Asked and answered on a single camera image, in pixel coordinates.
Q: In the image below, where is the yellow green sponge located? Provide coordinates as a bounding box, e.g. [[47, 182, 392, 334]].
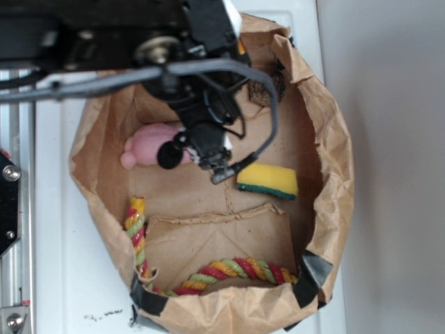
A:
[[236, 163, 298, 200]]

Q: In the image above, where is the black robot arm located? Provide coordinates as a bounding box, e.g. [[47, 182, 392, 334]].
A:
[[1, 1, 249, 123]]

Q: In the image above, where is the pink plush bunny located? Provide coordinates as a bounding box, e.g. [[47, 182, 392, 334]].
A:
[[120, 123, 192, 170]]

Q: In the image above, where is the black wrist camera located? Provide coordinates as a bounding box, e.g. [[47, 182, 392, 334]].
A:
[[156, 120, 231, 174]]

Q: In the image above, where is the multicolour twisted rope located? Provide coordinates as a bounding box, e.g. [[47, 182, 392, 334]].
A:
[[123, 194, 300, 297]]

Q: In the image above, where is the brown paper bag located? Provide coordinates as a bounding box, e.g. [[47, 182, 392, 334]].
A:
[[70, 15, 355, 333]]

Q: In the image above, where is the grey braided cable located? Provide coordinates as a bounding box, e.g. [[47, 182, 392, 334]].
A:
[[0, 58, 280, 185]]

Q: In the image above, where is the dark brown rock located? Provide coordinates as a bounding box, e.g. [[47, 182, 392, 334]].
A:
[[248, 61, 286, 106]]

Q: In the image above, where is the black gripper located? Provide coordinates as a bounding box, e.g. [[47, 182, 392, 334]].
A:
[[145, 1, 250, 120]]

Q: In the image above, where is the aluminium extrusion rail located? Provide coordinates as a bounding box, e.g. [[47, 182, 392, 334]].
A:
[[0, 69, 35, 334]]

